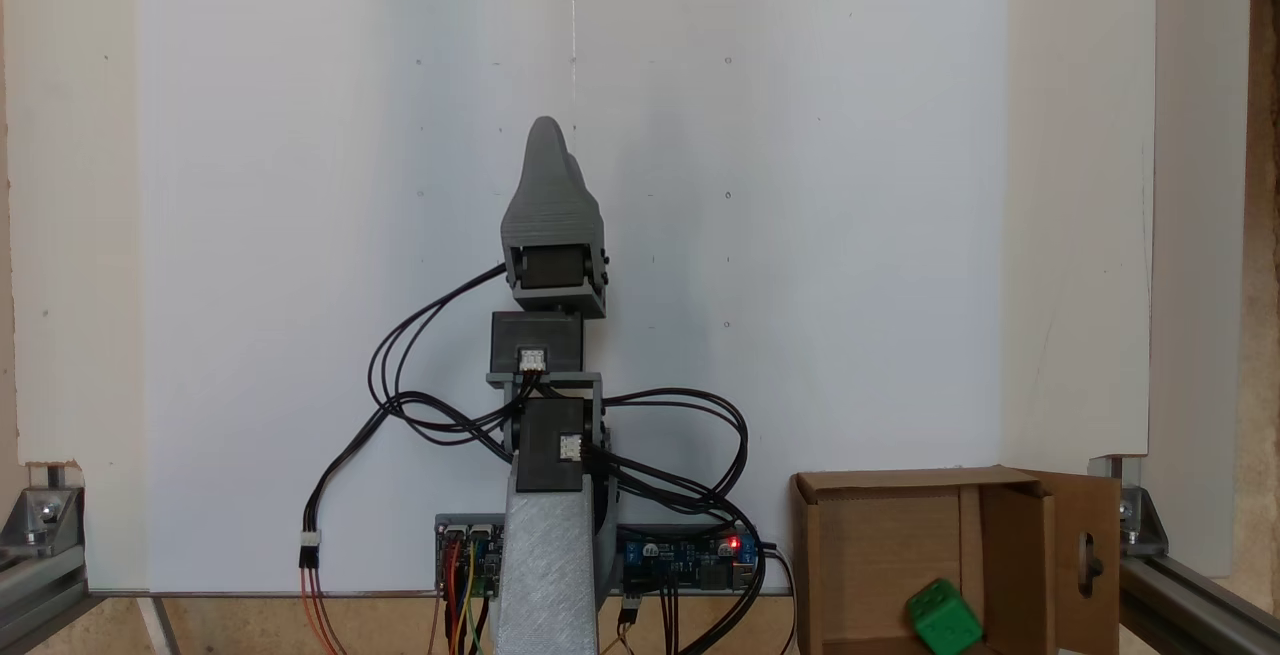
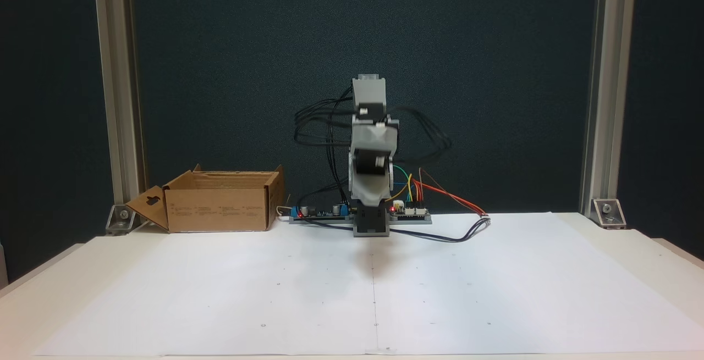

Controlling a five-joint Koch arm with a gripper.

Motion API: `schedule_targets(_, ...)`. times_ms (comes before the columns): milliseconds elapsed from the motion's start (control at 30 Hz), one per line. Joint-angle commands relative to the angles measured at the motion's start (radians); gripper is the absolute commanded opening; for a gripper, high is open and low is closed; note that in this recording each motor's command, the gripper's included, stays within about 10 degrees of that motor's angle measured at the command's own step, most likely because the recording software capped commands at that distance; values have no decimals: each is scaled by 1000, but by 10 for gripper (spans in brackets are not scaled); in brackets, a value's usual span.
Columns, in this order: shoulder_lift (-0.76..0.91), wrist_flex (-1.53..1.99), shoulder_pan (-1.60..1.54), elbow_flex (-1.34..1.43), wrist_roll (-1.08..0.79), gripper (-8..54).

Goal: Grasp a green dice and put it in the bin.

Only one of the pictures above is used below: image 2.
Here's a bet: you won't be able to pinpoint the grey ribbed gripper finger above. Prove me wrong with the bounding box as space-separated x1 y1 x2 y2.
350 173 393 208

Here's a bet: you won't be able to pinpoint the circuit board with white connectors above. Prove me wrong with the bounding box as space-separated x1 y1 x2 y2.
388 200 433 225

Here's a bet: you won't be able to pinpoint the blue power circuit board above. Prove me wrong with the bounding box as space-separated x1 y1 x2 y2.
289 202 354 225

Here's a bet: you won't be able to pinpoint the brown cardboard box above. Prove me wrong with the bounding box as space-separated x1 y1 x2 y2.
125 164 285 234

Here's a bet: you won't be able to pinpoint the coloured jumper wires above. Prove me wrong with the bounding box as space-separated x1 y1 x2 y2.
385 165 435 208

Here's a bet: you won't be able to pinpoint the black elbow wire loops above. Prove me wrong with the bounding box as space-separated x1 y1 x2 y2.
293 86 355 223

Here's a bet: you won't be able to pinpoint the black wrist wire bundle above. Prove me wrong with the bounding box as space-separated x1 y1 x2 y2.
392 105 454 167

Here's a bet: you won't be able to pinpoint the black cable with white plug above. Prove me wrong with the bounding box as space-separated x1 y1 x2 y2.
297 214 491 243

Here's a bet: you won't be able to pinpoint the metal corner bracket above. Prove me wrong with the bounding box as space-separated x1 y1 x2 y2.
106 203 138 235
591 198 628 230

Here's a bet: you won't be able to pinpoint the aluminium frame post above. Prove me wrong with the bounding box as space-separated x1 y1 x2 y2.
579 0 639 215
92 0 148 207

